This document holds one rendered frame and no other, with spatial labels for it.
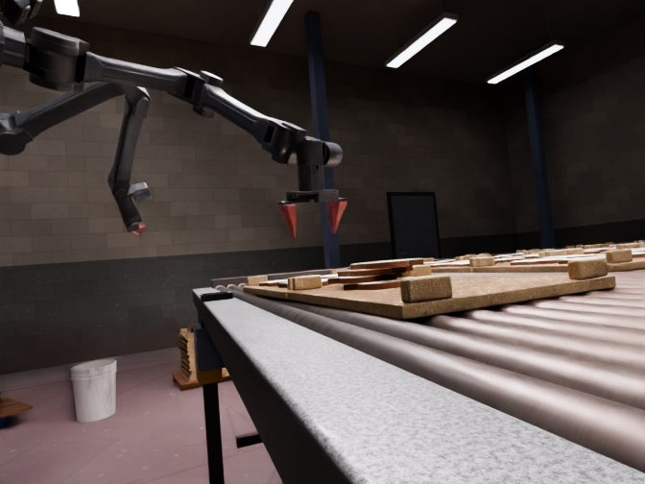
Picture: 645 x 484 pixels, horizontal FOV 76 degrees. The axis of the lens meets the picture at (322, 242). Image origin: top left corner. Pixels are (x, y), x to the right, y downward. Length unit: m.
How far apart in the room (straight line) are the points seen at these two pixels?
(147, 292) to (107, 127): 2.26
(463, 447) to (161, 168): 6.08
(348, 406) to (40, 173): 6.06
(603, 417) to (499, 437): 0.04
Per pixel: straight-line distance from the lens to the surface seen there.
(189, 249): 6.05
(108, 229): 6.03
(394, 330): 0.43
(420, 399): 0.23
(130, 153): 1.60
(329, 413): 0.22
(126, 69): 1.12
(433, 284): 0.47
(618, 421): 0.21
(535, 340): 0.36
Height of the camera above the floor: 0.99
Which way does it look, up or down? 3 degrees up
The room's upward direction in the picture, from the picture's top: 5 degrees counter-clockwise
